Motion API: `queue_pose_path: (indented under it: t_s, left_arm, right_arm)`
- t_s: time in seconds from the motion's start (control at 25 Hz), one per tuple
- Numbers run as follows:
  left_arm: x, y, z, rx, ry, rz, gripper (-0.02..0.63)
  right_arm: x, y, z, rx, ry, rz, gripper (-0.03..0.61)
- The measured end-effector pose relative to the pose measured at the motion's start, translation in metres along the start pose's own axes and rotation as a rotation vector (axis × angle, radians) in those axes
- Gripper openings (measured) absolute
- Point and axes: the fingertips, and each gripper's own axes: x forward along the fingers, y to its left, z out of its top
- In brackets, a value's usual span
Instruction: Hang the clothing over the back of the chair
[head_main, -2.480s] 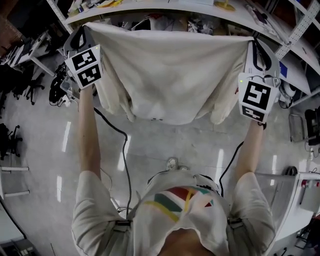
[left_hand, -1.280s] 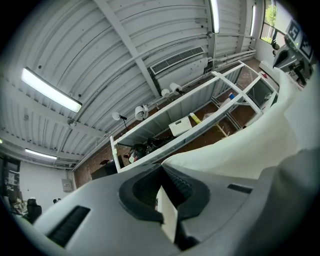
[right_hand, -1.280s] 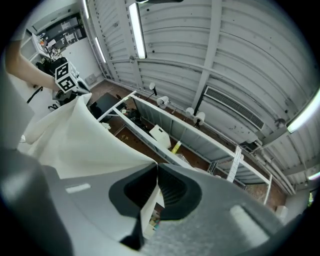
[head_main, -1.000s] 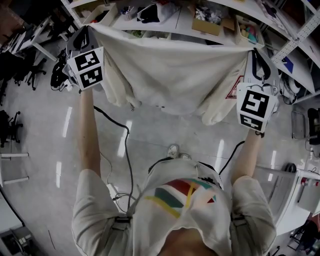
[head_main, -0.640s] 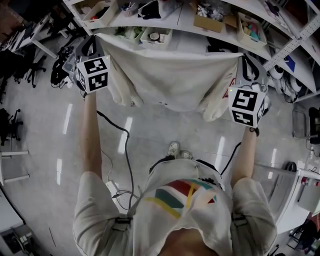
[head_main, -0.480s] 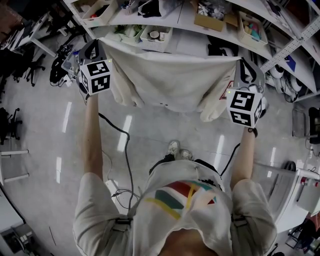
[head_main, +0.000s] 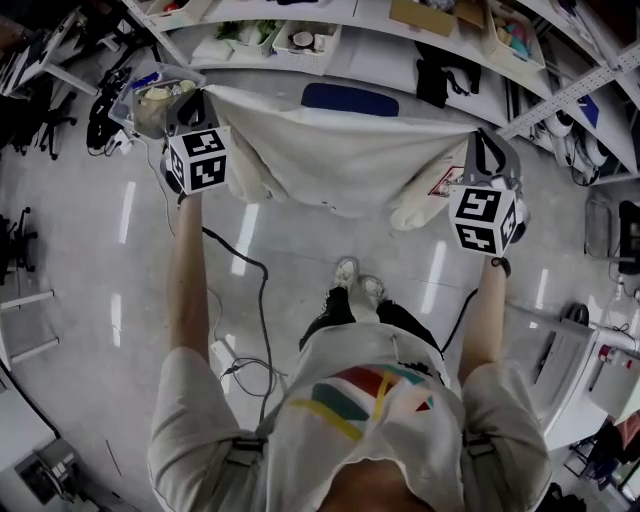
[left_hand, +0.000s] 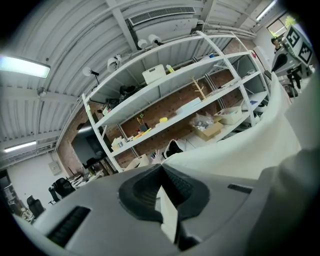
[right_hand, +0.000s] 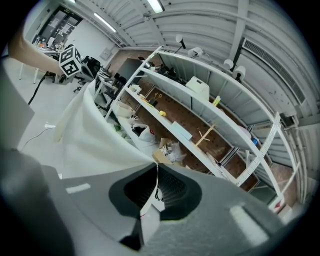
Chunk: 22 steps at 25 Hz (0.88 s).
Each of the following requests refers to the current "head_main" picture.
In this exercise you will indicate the person's white shoe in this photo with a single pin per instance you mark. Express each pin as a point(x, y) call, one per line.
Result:
point(373, 289)
point(346, 272)

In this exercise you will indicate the small white desk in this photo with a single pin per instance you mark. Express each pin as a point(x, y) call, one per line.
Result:
point(25, 320)

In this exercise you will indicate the white rounded device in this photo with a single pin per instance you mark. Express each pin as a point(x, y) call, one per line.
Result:
point(596, 151)
point(557, 124)

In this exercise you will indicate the black device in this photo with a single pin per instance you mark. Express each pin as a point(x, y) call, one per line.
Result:
point(631, 235)

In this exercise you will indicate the white clothes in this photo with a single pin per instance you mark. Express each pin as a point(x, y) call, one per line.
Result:
point(340, 155)

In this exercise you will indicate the blue card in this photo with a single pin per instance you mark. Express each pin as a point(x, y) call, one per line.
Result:
point(589, 111)

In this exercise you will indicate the person's left forearm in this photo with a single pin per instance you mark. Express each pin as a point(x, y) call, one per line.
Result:
point(187, 280)

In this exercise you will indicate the red push button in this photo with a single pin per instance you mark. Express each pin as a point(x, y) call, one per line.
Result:
point(606, 353)

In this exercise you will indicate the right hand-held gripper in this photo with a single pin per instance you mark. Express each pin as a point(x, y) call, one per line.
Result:
point(482, 215)

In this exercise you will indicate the person's left white shoe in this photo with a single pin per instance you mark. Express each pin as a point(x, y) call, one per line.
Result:
point(346, 272)

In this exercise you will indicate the white power strip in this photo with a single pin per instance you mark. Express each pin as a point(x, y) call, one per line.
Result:
point(222, 357)
point(126, 144)

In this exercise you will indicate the white storage bin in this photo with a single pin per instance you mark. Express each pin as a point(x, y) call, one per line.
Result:
point(175, 7)

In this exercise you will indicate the black office chair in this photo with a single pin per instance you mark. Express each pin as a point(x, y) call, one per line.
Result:
point(50, 120)
point(17, 245)

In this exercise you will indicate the person's right forearm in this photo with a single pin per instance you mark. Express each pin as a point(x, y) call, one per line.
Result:
point(487, 325)

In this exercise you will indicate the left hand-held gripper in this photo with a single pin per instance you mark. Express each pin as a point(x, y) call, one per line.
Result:
point(200, 160)

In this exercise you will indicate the white basket with greens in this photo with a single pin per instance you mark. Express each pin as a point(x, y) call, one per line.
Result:
point(257, 37)

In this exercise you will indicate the person's right white shoe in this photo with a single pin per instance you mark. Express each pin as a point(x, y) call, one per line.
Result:
point(373, 289)

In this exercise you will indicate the brown cardboard box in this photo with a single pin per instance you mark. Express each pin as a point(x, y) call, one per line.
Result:
point(425, 15)

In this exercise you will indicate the clear plastic bin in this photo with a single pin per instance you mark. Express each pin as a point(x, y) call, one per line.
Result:
point(160, 100)

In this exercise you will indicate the white basket with bowl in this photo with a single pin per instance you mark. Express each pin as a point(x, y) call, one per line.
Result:
point(307, 47)

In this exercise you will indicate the black wristband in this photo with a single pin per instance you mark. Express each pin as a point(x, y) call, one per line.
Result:
point(504, 267)

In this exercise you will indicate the white work table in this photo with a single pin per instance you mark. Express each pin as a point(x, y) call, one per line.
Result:
point(575, 370)

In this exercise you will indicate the white metal shelf rack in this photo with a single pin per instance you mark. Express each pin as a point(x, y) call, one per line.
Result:
point(380, 55)

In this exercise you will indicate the person's black trousers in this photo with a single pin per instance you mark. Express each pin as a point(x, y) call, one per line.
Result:
point(335, 310)

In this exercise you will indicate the long white desk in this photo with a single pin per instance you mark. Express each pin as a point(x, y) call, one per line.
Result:
point(35, 55)

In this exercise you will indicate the blue cushion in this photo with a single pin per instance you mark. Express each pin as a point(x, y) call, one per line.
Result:
point(350, 99)

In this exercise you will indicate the person's white printed T-shirt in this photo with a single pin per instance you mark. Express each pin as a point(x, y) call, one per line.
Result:
point(380, 420)

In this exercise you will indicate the white basket with colourful items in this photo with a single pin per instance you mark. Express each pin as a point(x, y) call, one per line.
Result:
point(515, 35)

